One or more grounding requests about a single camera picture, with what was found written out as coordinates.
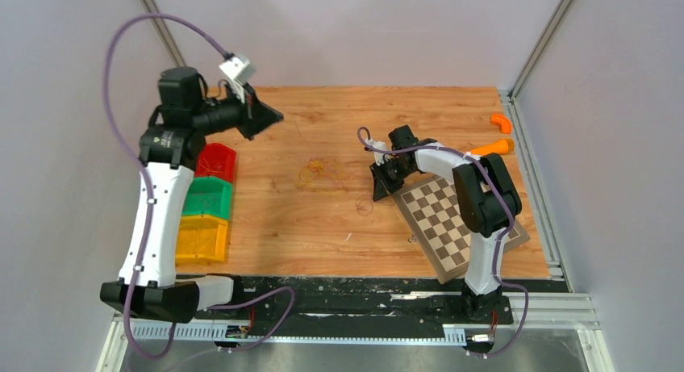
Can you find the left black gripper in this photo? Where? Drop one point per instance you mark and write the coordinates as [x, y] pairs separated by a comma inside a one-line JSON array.
[[255, 116]]

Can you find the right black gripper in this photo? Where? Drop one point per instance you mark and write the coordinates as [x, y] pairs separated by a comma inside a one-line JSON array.
[[384, 186]]

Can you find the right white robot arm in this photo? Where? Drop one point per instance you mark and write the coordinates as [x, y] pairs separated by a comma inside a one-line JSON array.
[[487, 199]]

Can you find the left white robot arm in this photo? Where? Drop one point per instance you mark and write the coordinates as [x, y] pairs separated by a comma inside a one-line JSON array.
[[147, 286]]

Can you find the wooden chessboard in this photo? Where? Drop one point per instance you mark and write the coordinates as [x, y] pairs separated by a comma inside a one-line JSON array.
[[432, 214]]

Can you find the red plastic bin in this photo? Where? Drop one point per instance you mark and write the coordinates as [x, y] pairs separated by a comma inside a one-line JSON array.
[[217, 160]]

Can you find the green plastic bin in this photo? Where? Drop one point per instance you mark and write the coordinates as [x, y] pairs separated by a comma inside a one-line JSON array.
[[209, 196]]

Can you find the orange plastic carrot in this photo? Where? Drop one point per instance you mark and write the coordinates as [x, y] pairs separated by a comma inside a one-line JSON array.
[[500, 147]]

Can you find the yellow plastic bin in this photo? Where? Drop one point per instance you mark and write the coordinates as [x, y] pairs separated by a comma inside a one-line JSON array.
[[202, 238]]

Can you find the orange curved pipe piece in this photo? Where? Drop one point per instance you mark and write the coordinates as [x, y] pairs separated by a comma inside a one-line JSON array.
[[501, 122]]

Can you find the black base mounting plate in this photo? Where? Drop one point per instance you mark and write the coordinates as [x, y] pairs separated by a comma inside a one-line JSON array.
[[408, 308]]

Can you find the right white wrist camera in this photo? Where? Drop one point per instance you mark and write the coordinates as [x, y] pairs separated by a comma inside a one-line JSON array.
[[379, 151]]

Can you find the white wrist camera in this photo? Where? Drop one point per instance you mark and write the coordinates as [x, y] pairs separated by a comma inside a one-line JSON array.
[[238, 69], [379, 151]]

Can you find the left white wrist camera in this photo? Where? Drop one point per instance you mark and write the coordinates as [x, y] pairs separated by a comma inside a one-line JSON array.
[[238, 69]]

